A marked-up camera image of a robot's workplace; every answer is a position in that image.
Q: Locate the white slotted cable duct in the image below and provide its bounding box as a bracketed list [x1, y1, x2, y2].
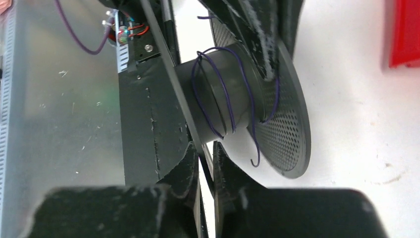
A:
[0, 8, 17, 211]

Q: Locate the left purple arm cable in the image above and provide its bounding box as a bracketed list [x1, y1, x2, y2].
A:
[54, 0, 114, 56]

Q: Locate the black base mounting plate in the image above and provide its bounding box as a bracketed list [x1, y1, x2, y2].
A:
[116, 19, 198, 188]

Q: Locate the red two-compartment bin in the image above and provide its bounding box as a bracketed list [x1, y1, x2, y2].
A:
[389, 0, 420, 68]

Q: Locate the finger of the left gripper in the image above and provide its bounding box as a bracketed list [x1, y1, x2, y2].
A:
[200, 0, 279, 82]

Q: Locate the black cable spool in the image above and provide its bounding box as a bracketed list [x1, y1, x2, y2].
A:
[140, 0, 311, 179]

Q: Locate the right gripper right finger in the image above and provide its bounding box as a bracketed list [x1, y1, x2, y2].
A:
[213, 142, 267, 214]

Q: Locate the thin blue wire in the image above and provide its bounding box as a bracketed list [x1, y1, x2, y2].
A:
[191, 14, 281, 168]

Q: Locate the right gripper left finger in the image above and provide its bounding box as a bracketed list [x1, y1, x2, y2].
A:
[158, 142, 199, 212]

